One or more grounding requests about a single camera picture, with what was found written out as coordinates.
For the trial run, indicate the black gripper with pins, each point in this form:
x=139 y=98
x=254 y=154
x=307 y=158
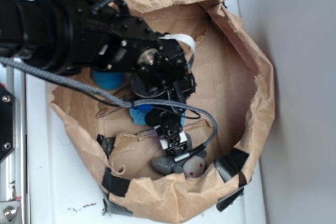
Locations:
x=161 y=71

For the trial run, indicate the light blue sponge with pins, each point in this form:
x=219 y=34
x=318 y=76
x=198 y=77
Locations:
x=139 y=113

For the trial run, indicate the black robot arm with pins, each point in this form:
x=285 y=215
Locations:
x=64 y=36

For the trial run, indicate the grey plush toy animal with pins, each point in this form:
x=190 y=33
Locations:
x=193 y=166

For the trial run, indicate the brown paper-lined box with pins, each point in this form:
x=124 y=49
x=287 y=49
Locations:
x=234 y=83

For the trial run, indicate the blue dimpled ball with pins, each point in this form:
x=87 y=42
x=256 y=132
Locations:
x=108 y=80

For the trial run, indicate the black mounting plate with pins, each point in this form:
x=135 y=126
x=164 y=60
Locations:
x=7 y=123

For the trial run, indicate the aluminium frame rail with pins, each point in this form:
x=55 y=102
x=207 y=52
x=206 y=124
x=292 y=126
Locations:
x=14 y=204

